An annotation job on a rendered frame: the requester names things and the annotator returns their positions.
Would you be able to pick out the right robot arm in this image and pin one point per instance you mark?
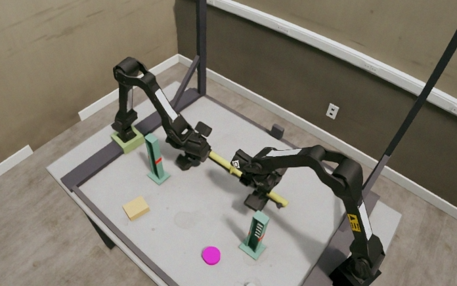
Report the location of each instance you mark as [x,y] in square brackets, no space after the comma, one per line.
[173,122]

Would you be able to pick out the yellow long bar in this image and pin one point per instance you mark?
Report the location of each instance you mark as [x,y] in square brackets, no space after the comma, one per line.
[225,163]

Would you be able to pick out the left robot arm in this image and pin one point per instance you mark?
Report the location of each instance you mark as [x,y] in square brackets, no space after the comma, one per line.
[345,182]

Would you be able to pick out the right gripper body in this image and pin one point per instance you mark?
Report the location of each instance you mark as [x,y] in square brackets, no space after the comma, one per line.
[202,129]

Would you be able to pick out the magenta short cylinder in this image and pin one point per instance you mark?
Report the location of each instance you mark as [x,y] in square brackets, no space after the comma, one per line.
[211,255]

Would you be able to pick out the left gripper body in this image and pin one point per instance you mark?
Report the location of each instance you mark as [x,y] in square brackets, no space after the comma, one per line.
[256,203]

